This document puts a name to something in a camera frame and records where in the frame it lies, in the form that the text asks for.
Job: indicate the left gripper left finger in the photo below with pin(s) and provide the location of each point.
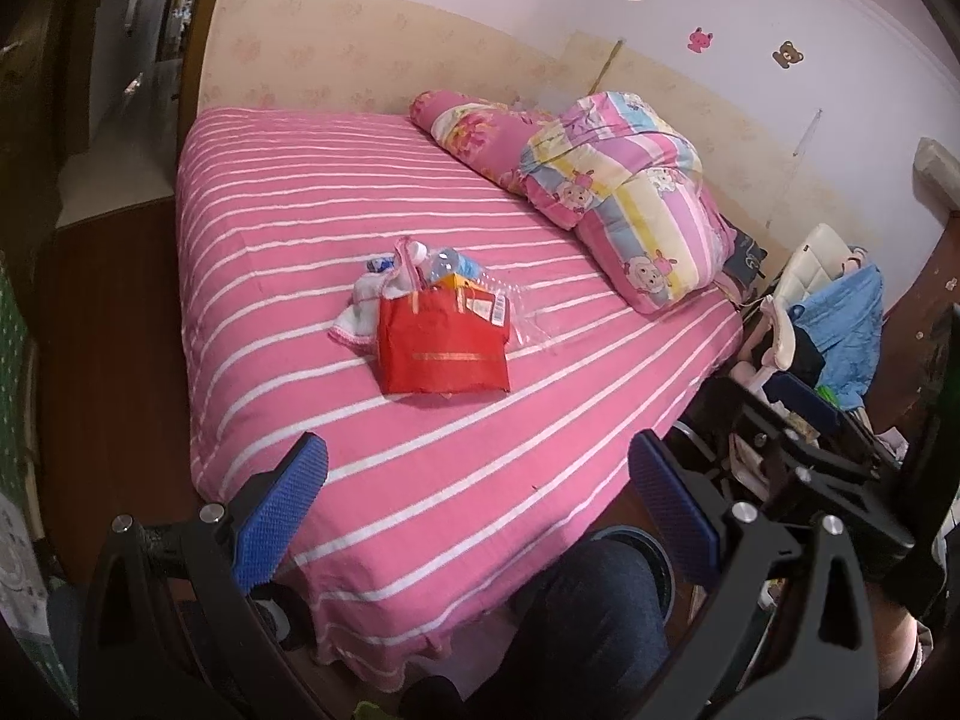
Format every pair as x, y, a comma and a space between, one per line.
270, 507

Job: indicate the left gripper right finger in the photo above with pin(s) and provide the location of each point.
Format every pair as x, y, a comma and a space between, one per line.
681, 507

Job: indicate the white pink-edged cloth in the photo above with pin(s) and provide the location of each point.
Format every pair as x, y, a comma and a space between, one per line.
356, 326

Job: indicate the clear plastic wrapper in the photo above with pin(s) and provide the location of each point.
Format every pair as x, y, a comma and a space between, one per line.
513, 310

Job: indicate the red snack bag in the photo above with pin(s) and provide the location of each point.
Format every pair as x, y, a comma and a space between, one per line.
427, 345

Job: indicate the orange yellow snack box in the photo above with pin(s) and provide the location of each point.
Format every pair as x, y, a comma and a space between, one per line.
480, 299

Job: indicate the blue small wrapper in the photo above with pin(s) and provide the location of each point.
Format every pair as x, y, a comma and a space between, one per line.
381, 264

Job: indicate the clear plastic water bottle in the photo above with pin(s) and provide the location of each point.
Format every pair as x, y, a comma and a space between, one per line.
441, 263

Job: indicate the blue garment on chair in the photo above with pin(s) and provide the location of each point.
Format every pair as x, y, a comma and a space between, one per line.
844, 322

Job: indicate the person's jeans leg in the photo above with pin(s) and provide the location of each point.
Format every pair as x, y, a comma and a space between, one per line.
589, 643

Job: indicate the pink striped bed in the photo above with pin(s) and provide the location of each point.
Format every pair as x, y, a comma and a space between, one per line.
436, 508

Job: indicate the white office chair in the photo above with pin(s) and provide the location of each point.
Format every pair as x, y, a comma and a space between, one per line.
823, 257

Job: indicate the colourful cartoon quilt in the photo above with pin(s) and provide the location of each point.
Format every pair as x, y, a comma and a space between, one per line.
609, 170

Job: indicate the brown bear sticker right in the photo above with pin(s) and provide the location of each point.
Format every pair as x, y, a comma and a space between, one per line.
787, 55

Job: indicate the pink bear wall sticker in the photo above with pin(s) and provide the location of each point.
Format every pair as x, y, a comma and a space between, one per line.
699, 41

